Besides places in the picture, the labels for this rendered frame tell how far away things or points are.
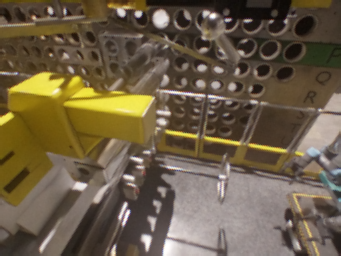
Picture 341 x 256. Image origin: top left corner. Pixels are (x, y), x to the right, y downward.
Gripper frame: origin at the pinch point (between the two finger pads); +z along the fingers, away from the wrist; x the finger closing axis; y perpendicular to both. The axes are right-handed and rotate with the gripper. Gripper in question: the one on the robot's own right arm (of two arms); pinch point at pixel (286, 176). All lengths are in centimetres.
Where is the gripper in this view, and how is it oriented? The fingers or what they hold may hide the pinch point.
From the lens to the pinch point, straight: 181.4
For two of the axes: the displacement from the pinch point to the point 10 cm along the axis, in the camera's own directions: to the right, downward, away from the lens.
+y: 9.2, 3.3, 2.2
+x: 0.0, -5.4, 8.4
